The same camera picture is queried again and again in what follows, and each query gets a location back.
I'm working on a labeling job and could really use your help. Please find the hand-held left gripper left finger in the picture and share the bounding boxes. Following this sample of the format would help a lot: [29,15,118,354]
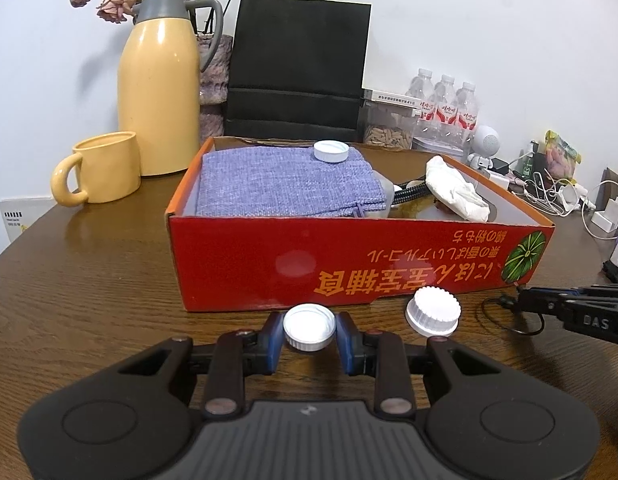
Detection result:
[114,311,286,420]

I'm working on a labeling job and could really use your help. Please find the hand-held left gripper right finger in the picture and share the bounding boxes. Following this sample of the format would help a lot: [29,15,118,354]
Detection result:
[335,311,507,420]

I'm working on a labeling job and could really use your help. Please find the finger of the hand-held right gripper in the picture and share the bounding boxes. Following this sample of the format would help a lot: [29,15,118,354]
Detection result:
[518,284,618,319]

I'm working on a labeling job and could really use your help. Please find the thin black cord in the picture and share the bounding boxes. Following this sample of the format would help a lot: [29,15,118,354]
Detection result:
[482,295,546,336]

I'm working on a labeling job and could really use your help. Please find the smooth white bottle cap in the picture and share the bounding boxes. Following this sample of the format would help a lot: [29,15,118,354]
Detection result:
[282,304,337,352]
[313,140,350,163]

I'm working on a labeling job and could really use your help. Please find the red cardboard box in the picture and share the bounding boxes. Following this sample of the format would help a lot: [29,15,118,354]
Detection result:
[165,136,556,312]

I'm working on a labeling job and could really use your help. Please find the ribbed white bottle cap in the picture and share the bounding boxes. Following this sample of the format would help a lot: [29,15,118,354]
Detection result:
[405,286,462,337]

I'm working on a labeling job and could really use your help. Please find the white and yellow cloth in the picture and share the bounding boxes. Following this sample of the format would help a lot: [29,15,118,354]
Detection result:
[425,156,491,222]

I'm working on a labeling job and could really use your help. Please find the purple knitted cloth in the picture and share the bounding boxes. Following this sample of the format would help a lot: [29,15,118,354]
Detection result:
[195,146,387,219]

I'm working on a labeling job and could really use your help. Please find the black braided cable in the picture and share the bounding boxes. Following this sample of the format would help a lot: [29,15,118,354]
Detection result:
[389,180,432,207]

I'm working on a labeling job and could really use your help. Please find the yellow green snack packet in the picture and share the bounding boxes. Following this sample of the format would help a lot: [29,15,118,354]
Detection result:
[544,130,582,181]

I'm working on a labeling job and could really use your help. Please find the white robot figurine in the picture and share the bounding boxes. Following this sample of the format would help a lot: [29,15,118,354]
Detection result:
[466,125,501,168]

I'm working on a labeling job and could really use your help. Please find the clear seed container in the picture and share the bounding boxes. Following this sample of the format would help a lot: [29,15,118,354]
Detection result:
[361,100,420,150]

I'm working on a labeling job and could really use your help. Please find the yellow mug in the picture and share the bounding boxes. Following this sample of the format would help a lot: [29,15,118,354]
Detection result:
[51,131,142,206]

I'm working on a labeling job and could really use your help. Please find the flat white box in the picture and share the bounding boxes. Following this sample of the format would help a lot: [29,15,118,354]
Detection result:
[363,87,421,107]

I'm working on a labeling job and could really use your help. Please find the yellow thermos jug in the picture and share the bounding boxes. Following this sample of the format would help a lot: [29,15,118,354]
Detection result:
[118,0,225,177]

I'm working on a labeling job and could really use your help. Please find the pink marbled vase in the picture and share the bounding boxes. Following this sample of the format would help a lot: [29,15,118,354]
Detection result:
[198,34,234,145]

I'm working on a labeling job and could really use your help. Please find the black paper bag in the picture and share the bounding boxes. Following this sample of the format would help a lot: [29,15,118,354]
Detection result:
[224,0,372,143]

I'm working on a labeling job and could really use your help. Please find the white cables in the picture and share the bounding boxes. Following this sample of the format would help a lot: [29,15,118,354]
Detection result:
[509,170,590,216]

